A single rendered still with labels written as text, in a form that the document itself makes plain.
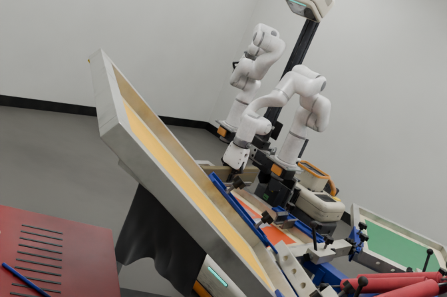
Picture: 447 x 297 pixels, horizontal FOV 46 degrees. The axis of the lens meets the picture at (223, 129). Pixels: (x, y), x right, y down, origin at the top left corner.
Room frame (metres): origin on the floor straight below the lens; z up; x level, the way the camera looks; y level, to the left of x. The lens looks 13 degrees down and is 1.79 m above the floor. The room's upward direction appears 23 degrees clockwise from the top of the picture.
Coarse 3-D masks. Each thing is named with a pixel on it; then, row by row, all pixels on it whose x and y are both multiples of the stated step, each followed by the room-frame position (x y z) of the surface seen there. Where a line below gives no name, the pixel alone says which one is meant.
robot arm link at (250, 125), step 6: (246, 114) 2.21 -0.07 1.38; (246, 120) 2.17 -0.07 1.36; (252, 120) 2.17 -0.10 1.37; (258, 120) 2.19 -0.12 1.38; (264, 120) 2.23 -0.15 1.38; (240, 126) 2.18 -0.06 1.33; (246, 126) 2.17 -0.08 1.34; (252, 126) 2.17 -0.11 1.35; (258, 126) 2.19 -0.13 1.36; (264, 126) 2.22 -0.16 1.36; (270, 126) 2.24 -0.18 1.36; (240, 132) 2.17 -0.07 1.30; (246, 132) 2.17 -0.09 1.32; (252, 132) 2.17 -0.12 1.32; (258, 132) 2.21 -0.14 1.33; (264, 132) 2.23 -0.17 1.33; (240, 138) 2.17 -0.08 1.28; (246, 138) 2.17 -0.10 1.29; (252, 138) 2.19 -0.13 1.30
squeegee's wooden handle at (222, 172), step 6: (204, 168) 2.05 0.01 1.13; (210, 168) 2.08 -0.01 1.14; (216, 168) 2.11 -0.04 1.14; (222, 168) 2.14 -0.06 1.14; (228, 168) 2.17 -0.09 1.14; (246, 168) 2.27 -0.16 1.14; (252, 168) 2.31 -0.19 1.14; (258, 168) 2.34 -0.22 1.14; (216, 174) 2.12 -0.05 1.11; (222, 174) 2.15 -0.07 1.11; (228, 174) 2.18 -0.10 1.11; (240, 174) 2.25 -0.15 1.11; (246, 174) 2.28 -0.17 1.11; (252, 174) 2.32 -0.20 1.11; (222, 180) 2.16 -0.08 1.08; (246, 180) 2.30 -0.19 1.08; (252, 180) 2.33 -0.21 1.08
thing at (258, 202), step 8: (120, 160) 2.19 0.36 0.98; (200, 160) 2.60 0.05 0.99; (128, 168) 2.15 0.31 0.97; (240, 192) 2.44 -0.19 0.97; (248, 192) 2.42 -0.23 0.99; (248, 200) 2.41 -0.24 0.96; (256, 200) 2.38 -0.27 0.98; (264, 208) 2.35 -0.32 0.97; (272, 216) 2.31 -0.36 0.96; (280, 224) 2.28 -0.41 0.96; (296, 232) 2.22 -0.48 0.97; (304, 240) 2.19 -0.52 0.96; (312, 240) 2.17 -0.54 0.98
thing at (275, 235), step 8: (240, 200) 2.37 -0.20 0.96; (248, 208) 2.31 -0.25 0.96; (256, 216) 2.26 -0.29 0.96; (272, 224) 2.24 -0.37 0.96; (264, 232) 2.11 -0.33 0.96; (272, 232) 2.15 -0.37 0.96; (280, 232) 2.19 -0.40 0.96; (272, 240) 2.07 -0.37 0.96; (280, 240) 2.10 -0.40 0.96; (288, 240) 2.14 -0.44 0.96
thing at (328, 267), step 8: (304, 264) 1.86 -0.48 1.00; (312, 264) 1.84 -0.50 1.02; (320, 264) 1.83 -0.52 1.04; (328, 264) 1.85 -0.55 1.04; (312, 272) 1.83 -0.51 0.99; (328, 272) 1.80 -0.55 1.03; (336, 272) 1.81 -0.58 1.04; (328, 280) 1.79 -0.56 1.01; (336, 280) 1.78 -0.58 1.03; (336, 288) 1.77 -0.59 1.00
